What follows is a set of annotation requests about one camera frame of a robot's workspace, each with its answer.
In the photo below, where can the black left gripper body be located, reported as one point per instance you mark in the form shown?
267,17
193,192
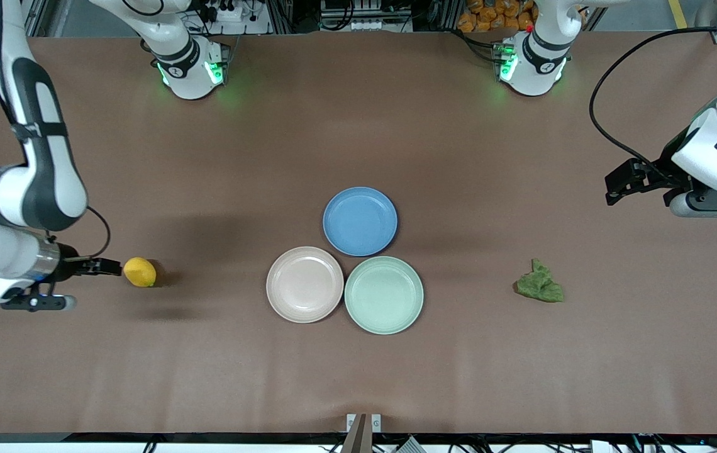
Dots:
663,178

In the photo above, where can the grey ribbed adapter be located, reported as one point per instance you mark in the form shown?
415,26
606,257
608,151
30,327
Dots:
407,445

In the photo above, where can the pale green plate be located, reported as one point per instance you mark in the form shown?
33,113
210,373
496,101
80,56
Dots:
383,296

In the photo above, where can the yellow lemon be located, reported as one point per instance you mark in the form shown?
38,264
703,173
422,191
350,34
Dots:
139,272

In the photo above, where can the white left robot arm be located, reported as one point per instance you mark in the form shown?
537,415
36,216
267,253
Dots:
711,154

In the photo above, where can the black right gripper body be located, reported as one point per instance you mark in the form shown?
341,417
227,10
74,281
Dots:
68,262

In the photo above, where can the grey metal bracket post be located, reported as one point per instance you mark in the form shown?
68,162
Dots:
358,434

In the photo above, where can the blue plate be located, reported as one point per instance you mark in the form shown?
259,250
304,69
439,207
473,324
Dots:
360,221

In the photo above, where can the bag of orange snacks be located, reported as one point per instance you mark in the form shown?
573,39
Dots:
490,16

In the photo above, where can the white power strip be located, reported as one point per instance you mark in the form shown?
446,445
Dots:
226,14

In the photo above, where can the beige plate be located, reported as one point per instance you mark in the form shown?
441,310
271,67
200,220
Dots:
305,284

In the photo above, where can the green lettuce leaf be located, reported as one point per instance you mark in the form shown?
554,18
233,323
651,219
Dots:
539,286

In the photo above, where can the brown table cover sheet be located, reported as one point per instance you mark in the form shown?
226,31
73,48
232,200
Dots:
144,377

